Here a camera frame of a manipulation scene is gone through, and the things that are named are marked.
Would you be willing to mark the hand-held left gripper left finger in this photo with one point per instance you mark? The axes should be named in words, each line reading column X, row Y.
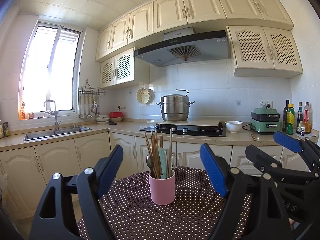
column 110, row 170

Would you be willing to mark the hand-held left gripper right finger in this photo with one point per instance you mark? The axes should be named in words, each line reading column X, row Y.
column 213, row 172

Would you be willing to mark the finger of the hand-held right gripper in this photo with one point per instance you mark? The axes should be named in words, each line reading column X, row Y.
column 260, row 158
column 287, row 141

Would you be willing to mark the dark metal spoon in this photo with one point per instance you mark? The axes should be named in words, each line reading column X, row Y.
column 149, row 161

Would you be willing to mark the bunch of wooden chopsticks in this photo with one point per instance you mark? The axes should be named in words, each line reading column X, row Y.
column 154, row 155

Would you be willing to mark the light blue sheathed knife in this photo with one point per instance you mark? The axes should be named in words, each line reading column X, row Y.
column 163, row 162

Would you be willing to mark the pink cup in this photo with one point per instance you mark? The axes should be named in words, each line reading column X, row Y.
column 162, row 192

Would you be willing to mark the small dark bottle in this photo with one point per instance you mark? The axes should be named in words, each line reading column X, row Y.
column 302, row 132

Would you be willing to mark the green yellow-label bottle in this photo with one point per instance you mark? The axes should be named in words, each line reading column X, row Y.
column 290, row 121

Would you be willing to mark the dark oil bottle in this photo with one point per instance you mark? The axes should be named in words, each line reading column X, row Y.
column 285, row 118

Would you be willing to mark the dark sauce bottle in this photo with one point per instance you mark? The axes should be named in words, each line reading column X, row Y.
column 299, row 117

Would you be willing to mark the green electric cooker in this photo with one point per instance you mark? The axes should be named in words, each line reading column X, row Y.
column 265, row 126

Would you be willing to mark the red-cap orange bottle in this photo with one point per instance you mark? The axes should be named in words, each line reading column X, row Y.
column 307, row 121

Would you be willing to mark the white bowl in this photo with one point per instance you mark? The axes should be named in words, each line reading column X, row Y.
column 234, row 128

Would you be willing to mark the beige kitchen countertop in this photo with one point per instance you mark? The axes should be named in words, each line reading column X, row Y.
column 117, row 127

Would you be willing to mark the stack of white bowls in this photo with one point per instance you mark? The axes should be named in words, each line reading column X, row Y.
column 102, row 119

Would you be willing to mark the black gas stove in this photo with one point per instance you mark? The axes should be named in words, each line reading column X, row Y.
column 180, row 133

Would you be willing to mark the polka dot round table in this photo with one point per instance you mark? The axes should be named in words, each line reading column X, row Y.
column 187, row 217

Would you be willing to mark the red container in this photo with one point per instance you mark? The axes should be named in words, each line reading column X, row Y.
column 116, row 114

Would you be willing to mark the cream base cabinets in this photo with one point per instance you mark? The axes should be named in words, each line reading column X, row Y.
column 55, row 157

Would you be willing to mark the hanging steel skimmer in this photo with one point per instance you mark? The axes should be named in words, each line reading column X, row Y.
column 97, row 115

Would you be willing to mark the hanging steel ladle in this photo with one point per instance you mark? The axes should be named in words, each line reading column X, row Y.
column 81, row 116
column 89, row 116

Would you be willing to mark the hanging small steel spoon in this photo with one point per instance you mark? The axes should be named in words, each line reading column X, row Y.
column 93, row 108

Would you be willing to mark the steel faucet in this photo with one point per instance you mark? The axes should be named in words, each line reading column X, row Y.
column 56, row 120

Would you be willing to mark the steel steamer pot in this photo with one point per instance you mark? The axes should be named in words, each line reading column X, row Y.
column 175, row 110

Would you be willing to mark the steel double sink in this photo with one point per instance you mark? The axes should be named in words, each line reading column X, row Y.
column 40, row 135

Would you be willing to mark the cream perforated round plate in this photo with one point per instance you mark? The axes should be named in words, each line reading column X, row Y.
column 144, row 96

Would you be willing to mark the small jar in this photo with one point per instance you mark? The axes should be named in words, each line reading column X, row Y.
column 30, row 115

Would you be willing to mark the cream lattice-door cabinet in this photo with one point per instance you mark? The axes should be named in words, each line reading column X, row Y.
column 250, row 47
column 123, row 67

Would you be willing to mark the small orange bottle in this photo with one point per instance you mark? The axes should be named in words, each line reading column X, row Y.
column 22, row 113

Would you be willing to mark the dark packet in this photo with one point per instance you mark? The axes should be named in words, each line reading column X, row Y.
column 6, row 130

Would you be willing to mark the sliding window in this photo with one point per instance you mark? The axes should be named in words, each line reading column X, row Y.
column 47, row 75

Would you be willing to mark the glass jar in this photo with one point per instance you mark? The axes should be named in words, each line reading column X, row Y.
column 1, row 131

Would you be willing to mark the grey range hood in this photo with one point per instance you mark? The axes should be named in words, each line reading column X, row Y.
column 212, row 50

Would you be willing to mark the white wall socket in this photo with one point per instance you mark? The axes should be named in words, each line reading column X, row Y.
column 265, row 104
column 121, row 106

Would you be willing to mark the steel wall utensil rack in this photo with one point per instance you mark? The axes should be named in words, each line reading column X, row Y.
column 92, row 91

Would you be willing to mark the cream upper wall cabinets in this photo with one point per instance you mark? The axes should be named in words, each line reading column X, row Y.
column 170, row 10

